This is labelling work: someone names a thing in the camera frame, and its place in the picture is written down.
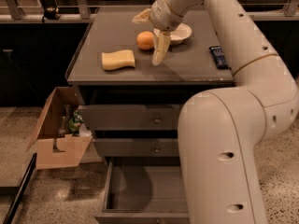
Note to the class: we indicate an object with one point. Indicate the grey top drawer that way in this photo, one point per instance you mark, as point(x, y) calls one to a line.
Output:
point(129, 117)

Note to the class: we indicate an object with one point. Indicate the black bar on floor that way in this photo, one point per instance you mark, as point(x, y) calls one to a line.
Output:
point(17, 192)

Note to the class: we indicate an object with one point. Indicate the grey drawer cabinet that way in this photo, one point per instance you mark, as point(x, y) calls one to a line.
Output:
point(187, 69)

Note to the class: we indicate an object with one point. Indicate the grey bottom drawer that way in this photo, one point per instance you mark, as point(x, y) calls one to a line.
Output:
point(144, 191)

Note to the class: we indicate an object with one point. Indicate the blue snack bar wrapper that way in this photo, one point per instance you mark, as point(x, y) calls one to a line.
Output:
point(218, 57)

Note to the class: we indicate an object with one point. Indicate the brass drawer knob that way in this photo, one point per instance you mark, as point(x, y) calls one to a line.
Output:
point(157, 120)
point(156, 150)

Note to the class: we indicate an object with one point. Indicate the yellow sponge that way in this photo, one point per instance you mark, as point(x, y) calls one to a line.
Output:
point(118, 59)

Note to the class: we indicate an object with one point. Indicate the brass top drawer knob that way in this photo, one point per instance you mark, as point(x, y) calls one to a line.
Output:
point(157, 120)

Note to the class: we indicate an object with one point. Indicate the orange fruit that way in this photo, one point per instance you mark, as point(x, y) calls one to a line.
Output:
point(145, 40)

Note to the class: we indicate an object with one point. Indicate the small black device on ledge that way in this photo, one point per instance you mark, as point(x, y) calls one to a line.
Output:
point(51, 13)

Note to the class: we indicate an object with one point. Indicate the grey drawer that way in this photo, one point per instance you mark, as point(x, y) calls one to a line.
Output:
point(127, 147)
point(144, 191)
point(129, 117)

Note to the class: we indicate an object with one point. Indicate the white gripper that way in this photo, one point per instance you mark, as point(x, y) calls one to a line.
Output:
point(164, 15)

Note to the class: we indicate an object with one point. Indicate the brass middle drawer knob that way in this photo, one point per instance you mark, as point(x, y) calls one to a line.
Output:
point(156, 150)

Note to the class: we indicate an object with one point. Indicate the white paper bowl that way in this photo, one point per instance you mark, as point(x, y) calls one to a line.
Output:
point(175, 37)

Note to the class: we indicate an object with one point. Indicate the green bag in box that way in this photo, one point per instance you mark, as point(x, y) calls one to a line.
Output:
point(75, 122)

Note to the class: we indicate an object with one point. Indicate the grey middle drawer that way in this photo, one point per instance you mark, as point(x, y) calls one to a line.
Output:
point(127, 147)

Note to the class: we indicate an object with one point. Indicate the brown cardboard box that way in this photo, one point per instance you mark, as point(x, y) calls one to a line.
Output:
point(53, 151)

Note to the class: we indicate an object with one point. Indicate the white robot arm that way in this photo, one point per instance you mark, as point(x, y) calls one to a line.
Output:
point(218, 129)

